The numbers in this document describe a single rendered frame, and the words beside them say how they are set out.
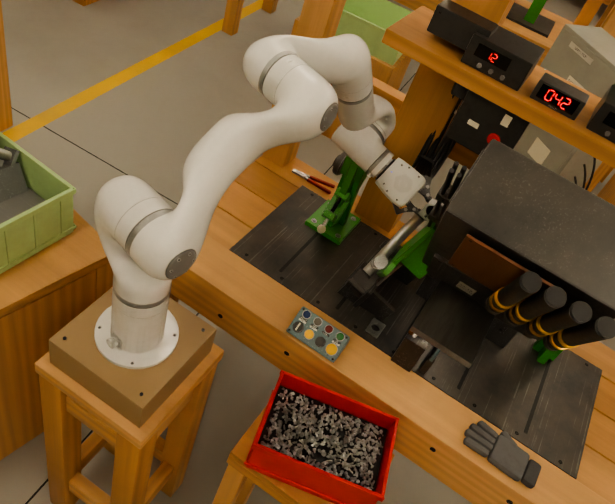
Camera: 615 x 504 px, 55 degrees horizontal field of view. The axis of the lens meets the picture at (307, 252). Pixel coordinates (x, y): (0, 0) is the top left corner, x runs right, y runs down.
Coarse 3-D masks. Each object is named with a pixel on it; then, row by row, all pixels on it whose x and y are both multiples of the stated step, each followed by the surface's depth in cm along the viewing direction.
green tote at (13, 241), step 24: (0, 144) 173; (24, 168) 172; (48, 168) 167; (48, 192) 171; (72, 192) 164; (24, 216) 153; (48, 216) 162; (72, 216) 171; (0, 240) 151; (24, 240) 159; (48, 240) 168; (0, 264) 157
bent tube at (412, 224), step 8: (432, 200) 155; (424, 208) 155; (432, 208) 159; (416, 216) 165; (408, 224) 168; (416, 224) 167; (400, 232) 168; (408, 232) 168; (392, 240) 168; (400, 240) 168; (384, 248) 168; (392, 248) 168; (368, 264) 168; (368, 272) 167
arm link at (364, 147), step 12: (336, 132) 154; (348, 132) 153; (360, 132) 153; (372, 132) 154; (336, 144) 157; (348, 144) 154; (360, 144) 153; (372, 144) 153; (360, 156) 154; (372, 156) 153
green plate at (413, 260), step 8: (432, 224) 149; (424, 232) 150; (432, 232) 144; (416, 240) 150; (424, 240) 147; (400, 248) 166; (408, 248) 151; (416, 248) 151; (424, 248) 150; (400, 256) 153; (408, 256) 154; (416, 256) 152; (408, 264) 155; (416, 264) 154; (424, 264) 152; (416, 272) 155; (424, 272) 154
